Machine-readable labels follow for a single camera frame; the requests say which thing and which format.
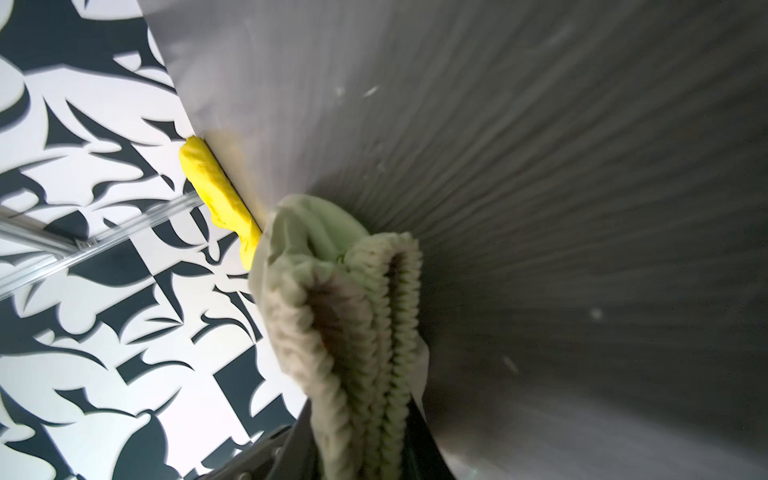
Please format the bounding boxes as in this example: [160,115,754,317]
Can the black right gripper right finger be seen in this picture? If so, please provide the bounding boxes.
[401,399,456,480]

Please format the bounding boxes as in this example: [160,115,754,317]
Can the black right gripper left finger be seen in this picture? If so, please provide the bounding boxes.
[267,400,320,480]

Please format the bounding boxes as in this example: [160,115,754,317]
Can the beige shorts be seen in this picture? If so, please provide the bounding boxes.
[248,195,423,479]

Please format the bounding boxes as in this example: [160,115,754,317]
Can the yellow shorts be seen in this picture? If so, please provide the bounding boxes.
[179,136,262,270]

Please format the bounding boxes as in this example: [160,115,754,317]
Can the aluminium cage frame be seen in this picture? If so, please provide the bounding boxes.
[0,190,295,480]

